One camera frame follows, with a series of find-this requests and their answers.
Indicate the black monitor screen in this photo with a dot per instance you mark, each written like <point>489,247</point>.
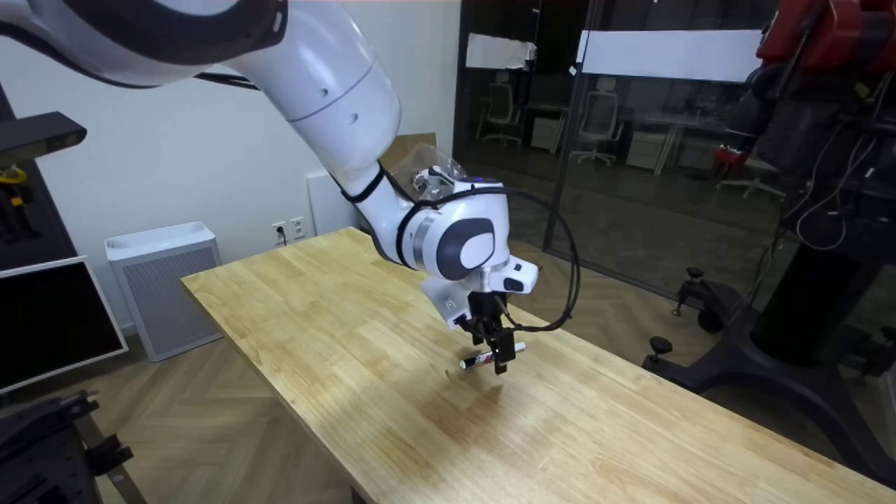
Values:
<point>52,319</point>

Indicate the black tripod equipment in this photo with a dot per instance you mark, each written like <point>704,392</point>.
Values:
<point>52,450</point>

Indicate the white air purifier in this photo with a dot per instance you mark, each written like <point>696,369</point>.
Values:
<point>149,268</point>

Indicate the red machine housing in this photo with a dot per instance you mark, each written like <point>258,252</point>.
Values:
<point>832,35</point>

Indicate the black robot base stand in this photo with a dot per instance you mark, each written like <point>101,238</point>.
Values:
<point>786,348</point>

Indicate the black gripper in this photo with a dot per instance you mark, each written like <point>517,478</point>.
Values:
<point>486,316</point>

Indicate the white wall outlet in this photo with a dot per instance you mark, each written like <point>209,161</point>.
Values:
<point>290,229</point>

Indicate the white black marker pen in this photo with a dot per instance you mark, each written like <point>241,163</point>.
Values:
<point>486,357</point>

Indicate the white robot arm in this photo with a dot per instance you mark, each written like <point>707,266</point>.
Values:
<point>319,74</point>

